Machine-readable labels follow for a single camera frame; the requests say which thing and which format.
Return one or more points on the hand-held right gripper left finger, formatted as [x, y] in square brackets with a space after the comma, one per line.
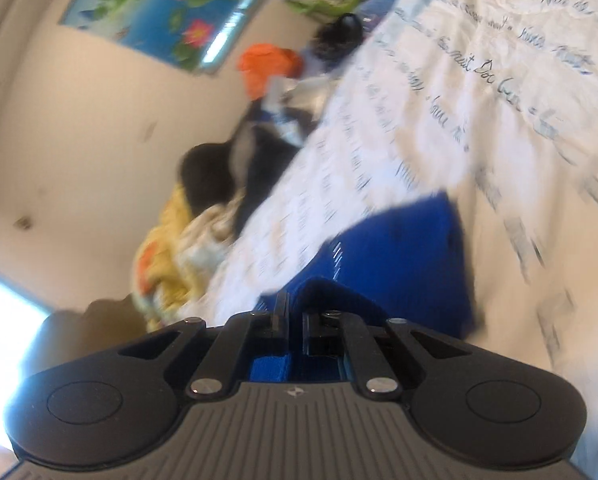
[279, 325]

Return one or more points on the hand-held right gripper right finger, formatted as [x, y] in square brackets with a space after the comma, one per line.
[319, 332]

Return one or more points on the blue knit sweater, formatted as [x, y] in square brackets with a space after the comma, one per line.
[399, 260]

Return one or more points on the yellow floral quilt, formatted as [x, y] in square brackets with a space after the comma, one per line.
[179, 255]

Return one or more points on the dark navy garment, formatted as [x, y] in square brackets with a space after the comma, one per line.
[264, 170]

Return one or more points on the white crumpled cloth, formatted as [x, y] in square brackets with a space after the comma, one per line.
[299, 105]

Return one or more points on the orange cloth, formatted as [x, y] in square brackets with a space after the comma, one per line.
[269, 67]

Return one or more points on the white script-printed bedsheet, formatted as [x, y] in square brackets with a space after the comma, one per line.
[479, 110]

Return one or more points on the black round bag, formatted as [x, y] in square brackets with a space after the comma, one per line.
[339, 32]

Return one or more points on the flower wall poster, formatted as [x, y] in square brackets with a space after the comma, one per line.
[169, 5]

